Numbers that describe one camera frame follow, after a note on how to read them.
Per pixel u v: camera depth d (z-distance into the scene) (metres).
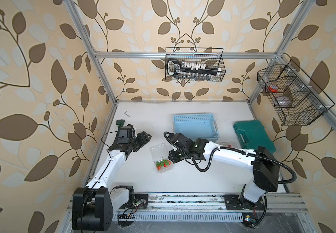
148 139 0.80
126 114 1.15
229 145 0.95
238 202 0.73
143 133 0.79
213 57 0.91
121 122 1.06
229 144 0.96
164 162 0.86
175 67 0.84
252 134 0.97
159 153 0.93
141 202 0.74
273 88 0.81
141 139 0.76
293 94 0.77
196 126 1.05
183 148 0.61
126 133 0.65
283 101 0.74
